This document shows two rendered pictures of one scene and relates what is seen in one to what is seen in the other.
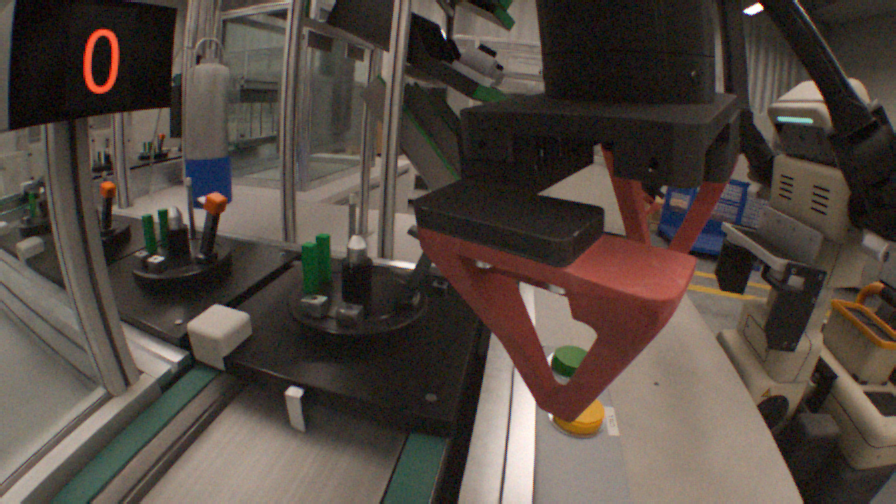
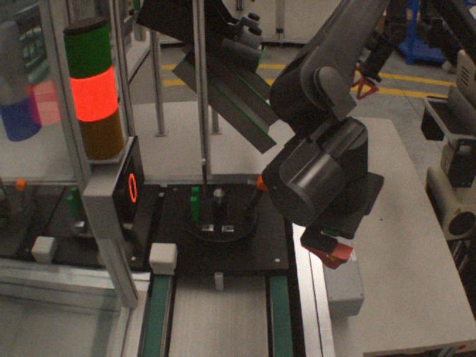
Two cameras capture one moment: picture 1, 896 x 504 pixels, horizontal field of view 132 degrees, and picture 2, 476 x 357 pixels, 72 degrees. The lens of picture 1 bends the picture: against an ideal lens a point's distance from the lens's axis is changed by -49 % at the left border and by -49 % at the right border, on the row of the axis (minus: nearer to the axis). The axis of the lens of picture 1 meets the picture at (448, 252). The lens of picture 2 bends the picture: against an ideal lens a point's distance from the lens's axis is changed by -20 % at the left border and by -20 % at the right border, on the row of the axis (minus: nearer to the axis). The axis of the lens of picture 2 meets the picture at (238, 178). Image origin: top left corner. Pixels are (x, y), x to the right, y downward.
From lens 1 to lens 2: 42 cm
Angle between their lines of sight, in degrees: 18
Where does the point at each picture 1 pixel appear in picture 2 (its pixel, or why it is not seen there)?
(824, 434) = not seen: outside the picture
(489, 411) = (301, 260)
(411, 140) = (214, 98)
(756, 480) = (434, 270)
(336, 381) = (234, 264)
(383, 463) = (261, 292)
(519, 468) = (319, 281)
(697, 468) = (402, 266)
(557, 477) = (333, 281)
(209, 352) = (165, 269)
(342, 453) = (241, 293)
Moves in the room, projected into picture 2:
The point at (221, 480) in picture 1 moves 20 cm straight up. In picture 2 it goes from (197, 322) to (183, 244)
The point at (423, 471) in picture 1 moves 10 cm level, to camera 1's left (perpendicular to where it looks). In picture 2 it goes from (282, 290) to (224, 299)
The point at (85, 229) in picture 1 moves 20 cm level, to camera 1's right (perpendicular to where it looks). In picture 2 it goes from (117, 246) to (257, 232)
